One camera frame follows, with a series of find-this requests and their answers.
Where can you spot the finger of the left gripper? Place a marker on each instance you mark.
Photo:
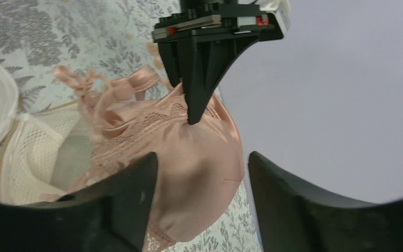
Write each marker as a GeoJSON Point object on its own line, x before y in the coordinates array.
{"type": "Point", "coordinates": [169, 56]}
{"type": "Point", "coordinates": [203, 61]}

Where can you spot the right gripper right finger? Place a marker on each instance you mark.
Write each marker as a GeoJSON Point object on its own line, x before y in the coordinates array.
{"type": "Point", "coordinates": [296, 215]}

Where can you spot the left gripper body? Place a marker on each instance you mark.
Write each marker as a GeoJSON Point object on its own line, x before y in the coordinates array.
{"type": "Point", "coordinates": [213, 17]}

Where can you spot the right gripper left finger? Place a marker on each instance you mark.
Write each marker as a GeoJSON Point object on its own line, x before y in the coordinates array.
{"type": "Point", "coordinates": [110, 215]}

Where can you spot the white mesh laundry bag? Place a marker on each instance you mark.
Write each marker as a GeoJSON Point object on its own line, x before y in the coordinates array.
{"type": "Point", "coordinates": [43, 156]}

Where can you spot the peach satin lace bra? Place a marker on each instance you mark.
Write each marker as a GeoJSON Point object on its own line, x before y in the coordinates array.
{"type": "Point", "coordinates": [200, 166]}

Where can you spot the floral tablecloth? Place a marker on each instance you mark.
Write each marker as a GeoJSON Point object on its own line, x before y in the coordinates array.
{"type": "Point", "coordinates": [110, 37]}

